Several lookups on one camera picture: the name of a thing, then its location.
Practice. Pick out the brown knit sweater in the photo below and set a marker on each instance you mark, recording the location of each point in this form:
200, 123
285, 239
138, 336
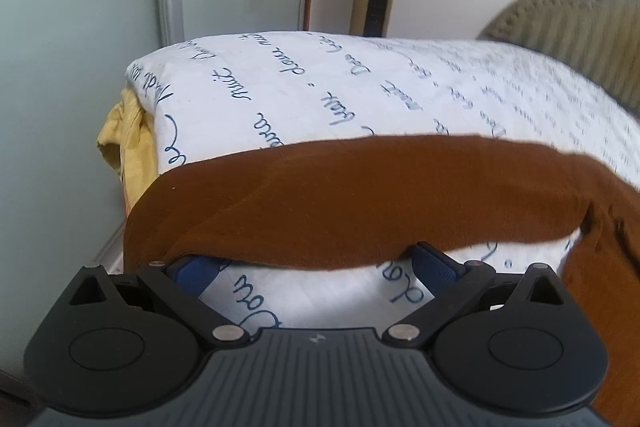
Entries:
350, 197

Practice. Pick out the white script-printed bed sheet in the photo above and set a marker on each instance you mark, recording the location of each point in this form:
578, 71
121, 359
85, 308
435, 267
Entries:
325, 92

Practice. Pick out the olive green padded headboard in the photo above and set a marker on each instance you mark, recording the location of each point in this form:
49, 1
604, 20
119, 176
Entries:
565, 32

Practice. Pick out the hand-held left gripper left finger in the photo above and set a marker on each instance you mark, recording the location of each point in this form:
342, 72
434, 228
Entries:
192, 274

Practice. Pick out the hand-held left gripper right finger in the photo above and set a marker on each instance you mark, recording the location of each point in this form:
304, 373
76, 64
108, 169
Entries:
435, 272

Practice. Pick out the yellow cloth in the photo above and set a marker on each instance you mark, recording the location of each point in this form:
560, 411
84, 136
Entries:
132, 147

